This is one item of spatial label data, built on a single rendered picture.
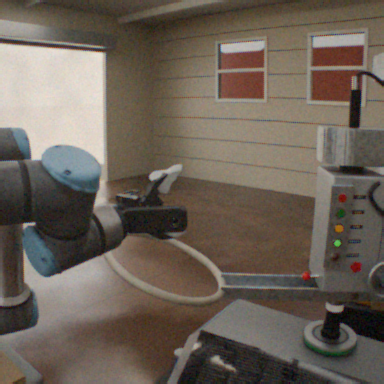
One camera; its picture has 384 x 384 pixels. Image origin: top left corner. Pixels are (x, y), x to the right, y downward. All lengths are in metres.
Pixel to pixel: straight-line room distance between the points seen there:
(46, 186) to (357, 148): 0.98
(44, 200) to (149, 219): 0.24
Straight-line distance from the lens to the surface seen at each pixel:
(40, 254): 0.60
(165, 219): 0.68
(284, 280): 1.50
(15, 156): 1.08
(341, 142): 1.25
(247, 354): 1.58
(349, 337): 1.61
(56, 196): 0.53
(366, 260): 1.37
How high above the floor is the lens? 1.75
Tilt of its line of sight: 13 degrees down
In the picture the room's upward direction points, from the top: straight up
